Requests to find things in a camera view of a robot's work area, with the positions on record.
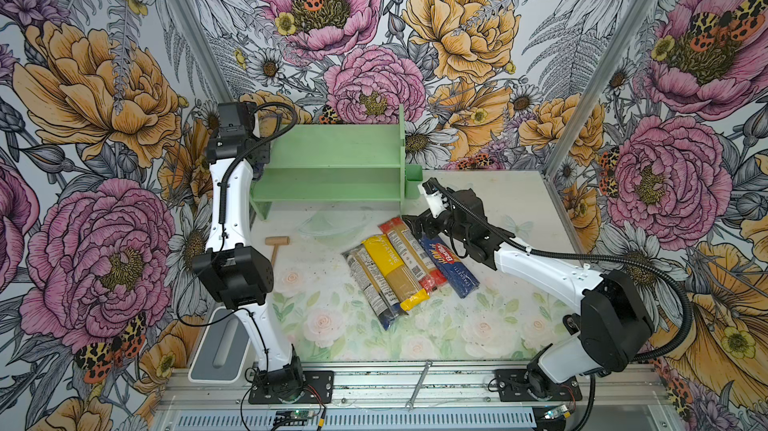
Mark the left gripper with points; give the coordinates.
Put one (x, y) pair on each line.
(264, 155)

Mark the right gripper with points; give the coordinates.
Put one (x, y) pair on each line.
(427, 217)

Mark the spaghetti bag with white label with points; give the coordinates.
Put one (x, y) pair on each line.
(377, 291)

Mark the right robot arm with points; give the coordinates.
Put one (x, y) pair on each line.
(612, 323)

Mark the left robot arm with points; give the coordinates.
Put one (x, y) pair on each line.
(230, 268)

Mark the green cup on shelf side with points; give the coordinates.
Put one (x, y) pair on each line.
(413, 179)

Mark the green wooden shelf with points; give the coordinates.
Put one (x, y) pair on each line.
(334, 163)

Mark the red spaghetti bag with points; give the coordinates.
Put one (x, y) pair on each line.
(413, 255)

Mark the blue spaghetti bag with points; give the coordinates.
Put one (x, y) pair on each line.
(461, 279)

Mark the yellow spaghetti bag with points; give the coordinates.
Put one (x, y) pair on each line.
(400, 278)

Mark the small wooden mallet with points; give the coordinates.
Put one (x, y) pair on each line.
(276, 242)

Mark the small board right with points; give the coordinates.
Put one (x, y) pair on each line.
(558, 412)

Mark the white grey bin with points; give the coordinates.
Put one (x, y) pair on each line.
(221, 354)

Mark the green circuit board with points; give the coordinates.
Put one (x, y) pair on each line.
(293, 418)

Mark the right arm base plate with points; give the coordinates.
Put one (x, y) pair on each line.
(521, 385)

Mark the metal rod on rail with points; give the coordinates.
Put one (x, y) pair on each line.
(410, 404)

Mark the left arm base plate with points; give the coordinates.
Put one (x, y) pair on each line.
(282, 387)

